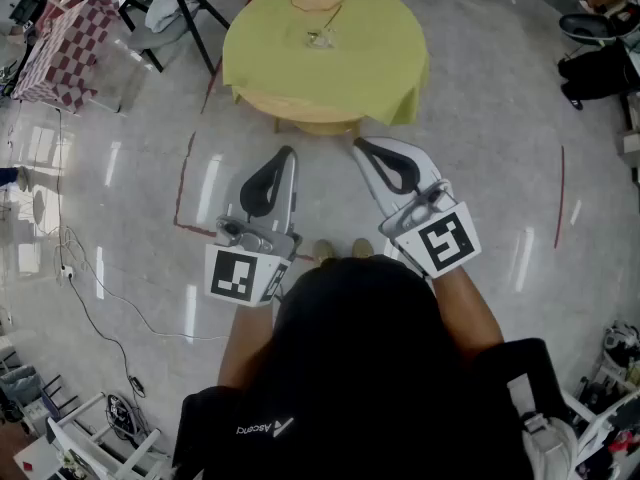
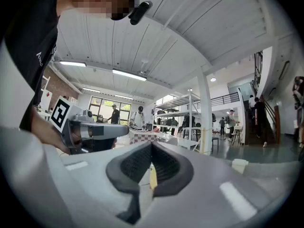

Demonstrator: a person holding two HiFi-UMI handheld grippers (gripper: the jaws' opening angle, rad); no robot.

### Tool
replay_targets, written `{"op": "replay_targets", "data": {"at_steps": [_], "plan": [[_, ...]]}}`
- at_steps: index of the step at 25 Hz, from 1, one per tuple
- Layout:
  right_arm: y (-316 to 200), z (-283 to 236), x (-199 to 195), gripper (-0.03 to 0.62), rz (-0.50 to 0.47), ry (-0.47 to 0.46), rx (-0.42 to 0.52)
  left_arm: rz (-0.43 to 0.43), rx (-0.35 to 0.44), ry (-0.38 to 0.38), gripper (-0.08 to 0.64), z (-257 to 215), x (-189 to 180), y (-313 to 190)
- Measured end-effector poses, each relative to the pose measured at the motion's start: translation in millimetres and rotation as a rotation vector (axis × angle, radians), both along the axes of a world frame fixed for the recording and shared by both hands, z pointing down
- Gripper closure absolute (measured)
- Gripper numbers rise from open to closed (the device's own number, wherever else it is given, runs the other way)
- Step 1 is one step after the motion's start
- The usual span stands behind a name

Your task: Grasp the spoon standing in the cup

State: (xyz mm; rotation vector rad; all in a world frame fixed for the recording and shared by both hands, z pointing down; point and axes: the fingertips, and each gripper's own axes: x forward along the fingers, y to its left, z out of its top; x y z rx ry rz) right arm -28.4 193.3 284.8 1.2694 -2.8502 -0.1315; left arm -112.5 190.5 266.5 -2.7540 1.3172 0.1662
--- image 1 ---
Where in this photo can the grey pouch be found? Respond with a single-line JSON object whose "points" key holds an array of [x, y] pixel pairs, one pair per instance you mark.
{"points": [[550, 448]]}

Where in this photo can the red checkered tablecloth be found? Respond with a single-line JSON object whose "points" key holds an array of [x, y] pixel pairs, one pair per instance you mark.
{"points": [[65, 53]]}

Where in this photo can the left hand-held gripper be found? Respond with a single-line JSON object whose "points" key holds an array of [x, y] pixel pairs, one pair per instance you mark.
{"points": [[235, 273]]}

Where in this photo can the grey bin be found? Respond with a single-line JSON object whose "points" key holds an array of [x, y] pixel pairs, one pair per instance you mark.
{"points": [[20, 384]]}

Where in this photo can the person's left shoe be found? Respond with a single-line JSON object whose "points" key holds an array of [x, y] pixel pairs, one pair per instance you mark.
{"points": [[323, 249]]}

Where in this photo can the black frame chair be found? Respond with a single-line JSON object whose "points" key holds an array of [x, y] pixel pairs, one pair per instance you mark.
{"points": [[192, 23]]}

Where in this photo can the white and black helmet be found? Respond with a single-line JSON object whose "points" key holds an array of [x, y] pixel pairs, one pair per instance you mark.
{"points": [[621, 342]]}

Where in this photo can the person's left forearm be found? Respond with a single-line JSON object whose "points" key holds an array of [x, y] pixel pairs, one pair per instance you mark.
{"points": [[245, 343]]}

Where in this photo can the grey cushion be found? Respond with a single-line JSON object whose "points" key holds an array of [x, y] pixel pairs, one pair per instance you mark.
{"points": [[167, 13]]}

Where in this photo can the person's black shirt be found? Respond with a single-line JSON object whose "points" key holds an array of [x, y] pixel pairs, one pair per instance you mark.
{"points": [[220, 428]]}

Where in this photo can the person's right shoe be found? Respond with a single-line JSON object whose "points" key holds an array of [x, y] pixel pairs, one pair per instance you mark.
{"points": [[362, 248]]}

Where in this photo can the white shelf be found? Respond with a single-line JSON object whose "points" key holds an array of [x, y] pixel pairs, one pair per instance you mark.
{"points": [[607, 418]]}

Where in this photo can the red floor tape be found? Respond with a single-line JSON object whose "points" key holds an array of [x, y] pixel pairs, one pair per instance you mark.
{"points": [[181, 188], [560, 198]]}

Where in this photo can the yellow-green tablecloth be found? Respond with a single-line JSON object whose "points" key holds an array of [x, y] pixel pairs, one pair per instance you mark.
{"points": [[325, 73]]}

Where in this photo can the round wooden table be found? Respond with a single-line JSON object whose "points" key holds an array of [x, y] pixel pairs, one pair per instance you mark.
{"points": [[310, 113]]}

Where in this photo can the white power strip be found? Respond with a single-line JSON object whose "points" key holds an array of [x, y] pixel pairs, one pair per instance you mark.
{"points": [[67, 272]]}

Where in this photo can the person's right forearm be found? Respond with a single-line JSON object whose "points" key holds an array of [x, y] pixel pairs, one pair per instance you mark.
{"points": [[467, 313]]}

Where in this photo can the white metal rack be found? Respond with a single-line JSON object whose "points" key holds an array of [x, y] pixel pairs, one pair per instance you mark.
{"points": [[100, 443]]}

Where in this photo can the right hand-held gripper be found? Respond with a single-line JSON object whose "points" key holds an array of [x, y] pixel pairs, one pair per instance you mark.
{"points": [[442, 243]]}

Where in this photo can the wine glass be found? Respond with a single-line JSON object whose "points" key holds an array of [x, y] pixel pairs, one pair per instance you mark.
{"points": [[320, 39]]}

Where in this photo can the person's shoe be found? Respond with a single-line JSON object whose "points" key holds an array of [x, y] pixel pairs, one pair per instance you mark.
{"points": [[362, 248], [323, 249]]}

